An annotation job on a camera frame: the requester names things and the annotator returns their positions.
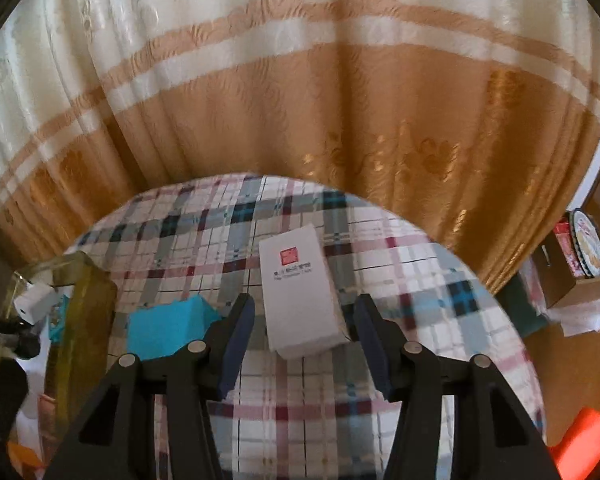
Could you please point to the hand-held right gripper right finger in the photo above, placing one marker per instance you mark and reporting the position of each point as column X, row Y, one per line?
column 375, row 350

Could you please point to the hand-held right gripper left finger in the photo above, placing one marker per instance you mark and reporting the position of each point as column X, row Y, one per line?
column 235, row 345

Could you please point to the white box with red label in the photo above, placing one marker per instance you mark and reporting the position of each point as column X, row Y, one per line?
column 300, row 300

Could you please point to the gold tin box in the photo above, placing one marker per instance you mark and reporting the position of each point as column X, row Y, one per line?
column 80, row 340

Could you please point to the white plastic bottle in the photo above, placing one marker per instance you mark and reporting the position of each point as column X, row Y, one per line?
column 32, row 302

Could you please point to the plaid tablecloth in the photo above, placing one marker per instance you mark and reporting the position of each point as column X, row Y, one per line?
column 420, row 300

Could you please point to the dark teal box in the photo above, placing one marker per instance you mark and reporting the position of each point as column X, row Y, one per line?
column 520, row 310

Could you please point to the brown cardboard box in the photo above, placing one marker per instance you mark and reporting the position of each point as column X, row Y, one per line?
column 555, row 280

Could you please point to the red snack packet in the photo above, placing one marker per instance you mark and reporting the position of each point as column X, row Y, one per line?
column 565, row 240

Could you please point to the orange shirt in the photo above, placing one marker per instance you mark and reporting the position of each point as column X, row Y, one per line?
column 590, row 440

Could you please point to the round cookie tin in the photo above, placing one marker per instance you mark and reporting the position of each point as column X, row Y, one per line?
column 587, row 245

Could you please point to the beige and orange curtain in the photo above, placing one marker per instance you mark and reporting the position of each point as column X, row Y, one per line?
column 305, row 85

